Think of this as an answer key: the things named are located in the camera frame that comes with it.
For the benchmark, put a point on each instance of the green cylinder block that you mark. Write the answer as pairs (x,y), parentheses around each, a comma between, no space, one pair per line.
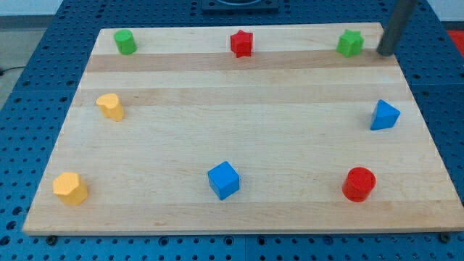
(125,41)

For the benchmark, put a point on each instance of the red star block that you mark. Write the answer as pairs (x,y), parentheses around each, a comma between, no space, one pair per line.
(241,44)

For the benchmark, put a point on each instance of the blue cube block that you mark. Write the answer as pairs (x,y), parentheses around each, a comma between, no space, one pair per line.
(223,180)

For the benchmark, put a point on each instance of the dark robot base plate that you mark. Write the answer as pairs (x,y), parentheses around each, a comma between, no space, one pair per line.
(213,6)

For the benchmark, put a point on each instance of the red cylinder block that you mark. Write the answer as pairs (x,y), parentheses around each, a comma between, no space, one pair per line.
(358,184)

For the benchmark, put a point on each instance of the wooden board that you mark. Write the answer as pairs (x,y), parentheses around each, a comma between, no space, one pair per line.
(292,119)

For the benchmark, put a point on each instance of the green star block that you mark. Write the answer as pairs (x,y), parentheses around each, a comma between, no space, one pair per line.
(350,43)

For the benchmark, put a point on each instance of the blue triangle block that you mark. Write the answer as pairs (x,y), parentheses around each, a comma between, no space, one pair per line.
(384,116)

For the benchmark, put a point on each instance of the yellow hexagon block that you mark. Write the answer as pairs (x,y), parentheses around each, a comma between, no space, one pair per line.
(70,188)

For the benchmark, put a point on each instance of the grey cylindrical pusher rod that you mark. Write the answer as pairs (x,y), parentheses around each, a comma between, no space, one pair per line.
(397,23)

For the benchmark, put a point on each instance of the yellow heart block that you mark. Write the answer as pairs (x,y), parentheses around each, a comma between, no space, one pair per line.
(110,106)

